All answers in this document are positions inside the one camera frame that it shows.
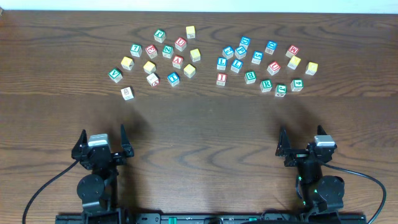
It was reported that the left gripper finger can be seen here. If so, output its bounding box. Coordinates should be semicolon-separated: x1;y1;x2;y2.
121;124;132;153
76;129;88;152

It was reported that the green R block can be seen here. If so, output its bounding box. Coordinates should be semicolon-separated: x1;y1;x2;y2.
260;79;273;93

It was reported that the yellow C block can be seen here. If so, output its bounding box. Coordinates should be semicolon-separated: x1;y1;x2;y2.
143;61;156;75

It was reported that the yellow O block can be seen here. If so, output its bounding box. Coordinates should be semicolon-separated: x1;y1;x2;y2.
190;49;201;62

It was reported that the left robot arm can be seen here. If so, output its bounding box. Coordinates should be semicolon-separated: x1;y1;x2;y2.
72;125;134;223

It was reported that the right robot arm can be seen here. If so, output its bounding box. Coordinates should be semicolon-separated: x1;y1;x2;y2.
275;125;345;222

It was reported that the green 4 block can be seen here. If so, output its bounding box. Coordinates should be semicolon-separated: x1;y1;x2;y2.
290;79;303;91

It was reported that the plain picture block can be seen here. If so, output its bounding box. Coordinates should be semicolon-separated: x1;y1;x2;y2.
121;87;134;101

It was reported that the green J block right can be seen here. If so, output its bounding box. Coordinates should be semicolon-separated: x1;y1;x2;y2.
274;84;287;97

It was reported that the green j block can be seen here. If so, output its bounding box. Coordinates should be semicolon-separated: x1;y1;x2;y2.
154;29;166;43
274;84;287;97

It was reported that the yellow G block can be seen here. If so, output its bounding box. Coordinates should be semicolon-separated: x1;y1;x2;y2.
305;62;318;76

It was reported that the plain red-sided block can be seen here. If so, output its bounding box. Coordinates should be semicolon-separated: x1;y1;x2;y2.
146;73;160;87

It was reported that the yellow K block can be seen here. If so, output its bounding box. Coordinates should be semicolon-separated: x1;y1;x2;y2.
287;55;301;70

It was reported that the green V block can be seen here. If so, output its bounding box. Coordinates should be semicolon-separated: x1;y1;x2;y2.
108;68;123;83

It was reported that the red U block right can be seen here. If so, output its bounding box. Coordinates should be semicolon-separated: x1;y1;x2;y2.
267;61;280;76

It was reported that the green B block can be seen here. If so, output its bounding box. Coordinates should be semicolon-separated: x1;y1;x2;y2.
244;71;257;84

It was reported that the blue T block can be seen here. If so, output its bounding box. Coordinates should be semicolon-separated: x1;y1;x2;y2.
167;72;180;87

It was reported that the red M block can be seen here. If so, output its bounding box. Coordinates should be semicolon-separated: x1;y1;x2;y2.
285;45;299;58

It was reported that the yellow block far left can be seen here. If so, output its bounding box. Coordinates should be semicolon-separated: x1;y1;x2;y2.
121;57;134;70

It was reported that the red I block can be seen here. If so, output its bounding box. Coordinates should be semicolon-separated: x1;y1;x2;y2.
216;73;228;86

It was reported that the blue L block right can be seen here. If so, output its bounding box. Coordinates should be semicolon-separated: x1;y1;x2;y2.
231;59;243;73

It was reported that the blue l block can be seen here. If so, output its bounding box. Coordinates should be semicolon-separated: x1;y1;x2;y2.
216;57;227;70
231;59;243;73

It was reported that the blue 5 block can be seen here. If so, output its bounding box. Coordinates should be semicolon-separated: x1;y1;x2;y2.
251;51;264;65

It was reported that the blue D block right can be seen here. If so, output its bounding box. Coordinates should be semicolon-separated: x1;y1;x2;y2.
265;40;277;55

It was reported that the blue d block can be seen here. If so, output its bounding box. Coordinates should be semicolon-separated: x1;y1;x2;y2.
239;36;251;50
265;40;277;55

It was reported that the green 7 block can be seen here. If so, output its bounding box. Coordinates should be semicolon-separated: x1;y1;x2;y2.
130;44;142;57

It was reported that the yellow S block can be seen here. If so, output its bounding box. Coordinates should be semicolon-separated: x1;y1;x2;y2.
183;64;196;78

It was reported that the red E block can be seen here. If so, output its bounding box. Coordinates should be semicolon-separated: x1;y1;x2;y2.
145;45;158;59

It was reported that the red A block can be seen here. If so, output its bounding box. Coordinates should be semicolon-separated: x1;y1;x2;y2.
172;55;183;69

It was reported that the blue P block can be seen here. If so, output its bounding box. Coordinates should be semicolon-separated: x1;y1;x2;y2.
234;46;247;60

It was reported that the blue L block left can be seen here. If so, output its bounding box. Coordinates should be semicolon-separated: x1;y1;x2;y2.
216;57;227;70

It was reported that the green Z block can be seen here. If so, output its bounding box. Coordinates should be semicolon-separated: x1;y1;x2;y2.
162;45;174;58

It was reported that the blue 2 block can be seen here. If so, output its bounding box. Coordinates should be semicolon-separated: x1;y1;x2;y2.
222;46;234;60

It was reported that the blue D block left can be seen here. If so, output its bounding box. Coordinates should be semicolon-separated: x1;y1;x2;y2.
239;36;251;50

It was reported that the green J block left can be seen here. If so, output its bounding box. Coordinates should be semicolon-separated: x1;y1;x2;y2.
154;29;166;43

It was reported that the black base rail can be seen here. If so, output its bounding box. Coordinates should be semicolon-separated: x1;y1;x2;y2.
55;212;366;224

